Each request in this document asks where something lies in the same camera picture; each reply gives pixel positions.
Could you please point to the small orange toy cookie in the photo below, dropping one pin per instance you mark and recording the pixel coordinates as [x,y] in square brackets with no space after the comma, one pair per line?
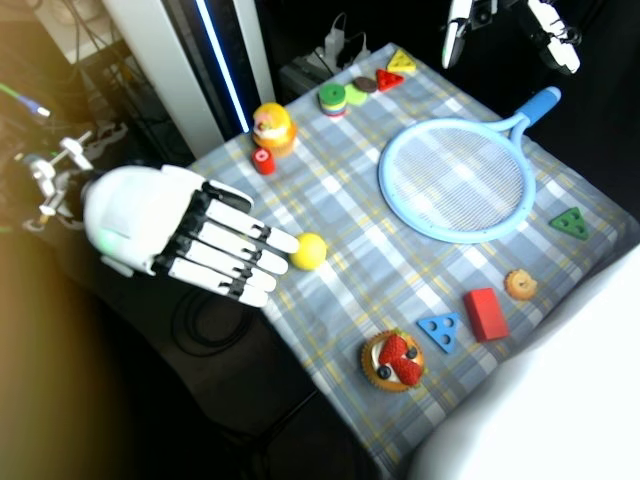
[520,284]

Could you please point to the yellow ball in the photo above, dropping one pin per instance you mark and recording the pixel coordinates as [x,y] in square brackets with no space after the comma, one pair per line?
[308,251]

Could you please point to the red rectangular block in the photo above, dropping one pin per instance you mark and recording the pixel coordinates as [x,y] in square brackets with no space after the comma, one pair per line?
[486,315]

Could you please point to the red cylinder block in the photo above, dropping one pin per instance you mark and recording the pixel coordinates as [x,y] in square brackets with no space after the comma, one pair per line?
[263,161]

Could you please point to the blue plaid table cloth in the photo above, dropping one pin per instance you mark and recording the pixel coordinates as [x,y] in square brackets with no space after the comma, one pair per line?
[360,260]

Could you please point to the green triangle block with holes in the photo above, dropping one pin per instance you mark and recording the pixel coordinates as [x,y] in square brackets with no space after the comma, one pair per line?
[570,223]

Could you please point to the brown disc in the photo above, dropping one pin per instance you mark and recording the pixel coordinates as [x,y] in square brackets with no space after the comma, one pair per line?
[365,84]

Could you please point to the yellow triangle block with holes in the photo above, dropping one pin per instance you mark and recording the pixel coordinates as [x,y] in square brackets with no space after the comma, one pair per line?
[401,62]

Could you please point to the light green disc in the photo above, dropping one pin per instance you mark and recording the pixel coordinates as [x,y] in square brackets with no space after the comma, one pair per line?
[356,95]

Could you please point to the white column with blue light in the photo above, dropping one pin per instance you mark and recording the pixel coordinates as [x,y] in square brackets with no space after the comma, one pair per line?
[170,70]

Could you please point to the grey power strip with plugs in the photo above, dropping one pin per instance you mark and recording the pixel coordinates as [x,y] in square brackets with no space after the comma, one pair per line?
[320,65]

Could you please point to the light blue toy racket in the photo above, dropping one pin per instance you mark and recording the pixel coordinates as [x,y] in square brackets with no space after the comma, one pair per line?
[457,180]

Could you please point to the blue triangle block with holes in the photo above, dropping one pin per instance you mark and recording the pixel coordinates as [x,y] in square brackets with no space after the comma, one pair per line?
[442,330]

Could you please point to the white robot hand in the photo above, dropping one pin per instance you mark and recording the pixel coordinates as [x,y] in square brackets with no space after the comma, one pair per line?
[135,215]
[562,52]

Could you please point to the red triangle block with holes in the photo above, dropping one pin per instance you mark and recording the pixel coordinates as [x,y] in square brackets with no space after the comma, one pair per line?
[389,80]

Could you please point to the toy strawberry cupcake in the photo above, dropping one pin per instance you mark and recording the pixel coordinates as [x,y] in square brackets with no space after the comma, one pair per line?
[393,361]

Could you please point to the stack of coloured rings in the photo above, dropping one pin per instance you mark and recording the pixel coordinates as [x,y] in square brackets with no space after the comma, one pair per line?
[332,100]

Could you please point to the white robot body shell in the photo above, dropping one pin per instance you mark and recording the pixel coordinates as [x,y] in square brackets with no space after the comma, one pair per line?
[550,390]

